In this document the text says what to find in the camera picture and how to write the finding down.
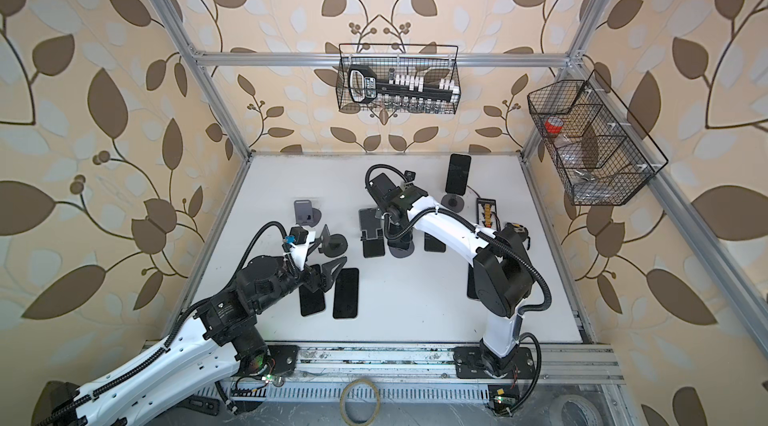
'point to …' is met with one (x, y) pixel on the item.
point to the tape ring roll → (343, 397)
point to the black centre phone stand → (371, 233)
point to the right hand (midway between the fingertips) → (399, 213)
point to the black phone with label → (346, 294)
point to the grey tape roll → (592, 411)
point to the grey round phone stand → (305, 214)
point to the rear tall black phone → (458, 172)
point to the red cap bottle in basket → (554, 124)
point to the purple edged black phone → (471, 292)
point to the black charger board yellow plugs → (486, 212)
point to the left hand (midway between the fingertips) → (334, 249)
